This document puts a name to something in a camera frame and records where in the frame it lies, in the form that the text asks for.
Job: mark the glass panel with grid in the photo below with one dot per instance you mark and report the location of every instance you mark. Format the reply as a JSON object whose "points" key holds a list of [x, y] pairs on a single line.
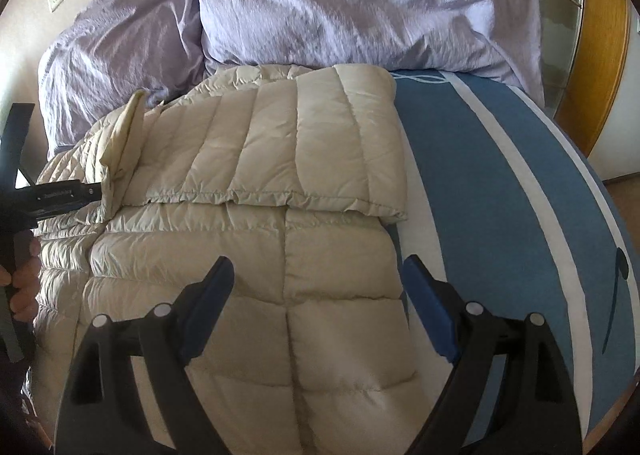
{"points": [[560, 0]]}

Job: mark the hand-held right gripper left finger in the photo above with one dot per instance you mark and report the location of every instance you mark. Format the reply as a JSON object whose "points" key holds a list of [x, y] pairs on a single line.
{"points": [[210, 310]]}

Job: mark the cream quilted down jacket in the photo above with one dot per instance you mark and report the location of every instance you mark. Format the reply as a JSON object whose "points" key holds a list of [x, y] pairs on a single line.
{"points": [[260, 245]]}

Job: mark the person's left hand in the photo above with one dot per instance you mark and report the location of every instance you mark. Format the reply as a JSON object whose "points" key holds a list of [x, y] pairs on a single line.
{"points": [[27, 285]]}

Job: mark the blue white-striped bed sheet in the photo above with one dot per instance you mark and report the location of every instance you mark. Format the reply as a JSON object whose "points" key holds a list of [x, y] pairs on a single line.
{"points": [[500, 215]]}

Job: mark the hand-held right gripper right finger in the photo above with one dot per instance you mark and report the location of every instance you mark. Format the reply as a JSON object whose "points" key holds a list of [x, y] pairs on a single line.
{"points": [[430, 310]]}

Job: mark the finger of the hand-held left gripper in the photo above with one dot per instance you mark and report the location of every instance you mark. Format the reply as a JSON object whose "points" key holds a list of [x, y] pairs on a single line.
{"points": [[70, 197]]}

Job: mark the large lavender pillow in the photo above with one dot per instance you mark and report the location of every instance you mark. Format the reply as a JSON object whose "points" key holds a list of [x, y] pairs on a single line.
{"points": [[360, 0]]}

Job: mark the crumpled lavender duvet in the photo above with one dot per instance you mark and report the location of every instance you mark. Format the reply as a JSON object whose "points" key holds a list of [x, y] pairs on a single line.
{"points": [[120, 45]]}

